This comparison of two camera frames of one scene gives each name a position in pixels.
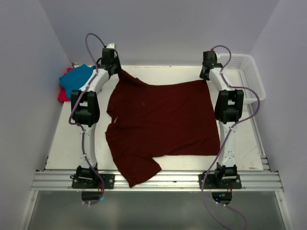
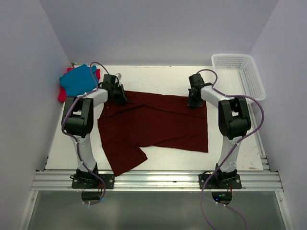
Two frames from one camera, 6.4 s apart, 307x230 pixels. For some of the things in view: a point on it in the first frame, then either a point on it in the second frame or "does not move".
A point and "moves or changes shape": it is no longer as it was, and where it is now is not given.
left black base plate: [108, 180] does not move
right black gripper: [203, 75] -> [192, 104]
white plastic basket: [241, 71] does not move
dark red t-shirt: [151, 120] moves or changes shape
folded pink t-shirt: [62, 96] does not move
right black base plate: [211, 182] does not move
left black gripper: [119, 69] -> [123, 98]
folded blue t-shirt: [76, 78] does not move
